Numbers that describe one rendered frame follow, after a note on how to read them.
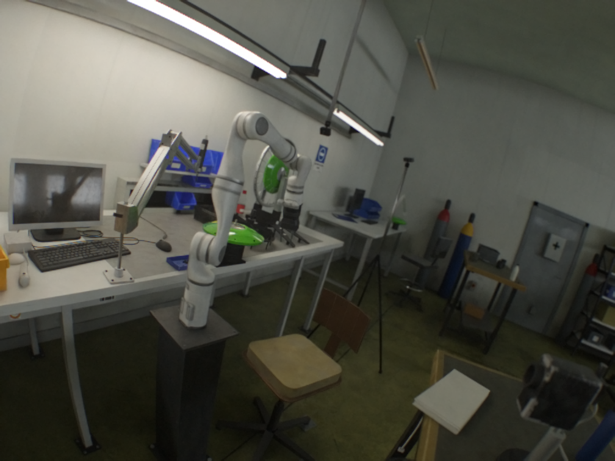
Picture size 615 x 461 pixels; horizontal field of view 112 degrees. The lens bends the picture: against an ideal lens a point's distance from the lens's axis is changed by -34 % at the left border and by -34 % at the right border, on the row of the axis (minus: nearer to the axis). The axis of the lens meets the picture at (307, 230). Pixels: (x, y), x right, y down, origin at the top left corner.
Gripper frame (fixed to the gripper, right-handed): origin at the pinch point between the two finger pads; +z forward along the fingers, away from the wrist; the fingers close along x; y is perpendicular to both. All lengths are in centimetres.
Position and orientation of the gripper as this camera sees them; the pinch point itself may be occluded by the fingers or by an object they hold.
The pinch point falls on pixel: (285, 243)
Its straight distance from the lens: 135.2
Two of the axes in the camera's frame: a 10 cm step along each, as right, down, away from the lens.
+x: -9.4, -2.5, 2.2
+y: 3.0, -3.3, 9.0
